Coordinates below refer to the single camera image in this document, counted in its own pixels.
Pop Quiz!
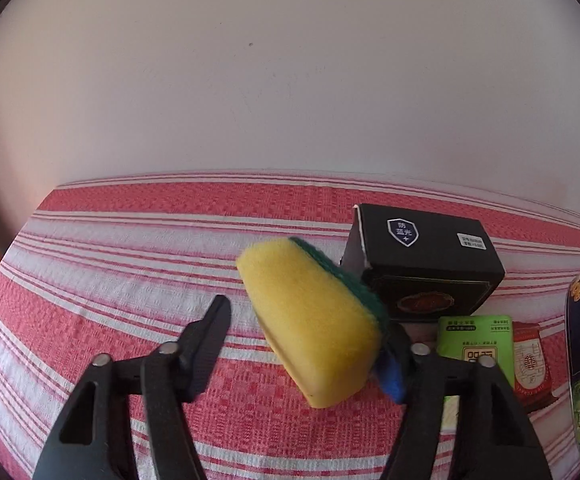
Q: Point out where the red tissue packet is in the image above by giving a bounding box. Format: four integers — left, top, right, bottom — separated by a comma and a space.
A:
512, 322, 556, 413

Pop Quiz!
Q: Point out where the green tissue packet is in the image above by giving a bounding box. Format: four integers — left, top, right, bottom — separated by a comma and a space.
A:
436, 315, 514, 387

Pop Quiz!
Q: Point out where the black glasses box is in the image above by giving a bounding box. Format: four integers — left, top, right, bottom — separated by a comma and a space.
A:
340, 204, 505, 323

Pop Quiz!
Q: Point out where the yellow green sponge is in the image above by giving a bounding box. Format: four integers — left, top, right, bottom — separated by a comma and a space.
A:
236, 236, 388, 408

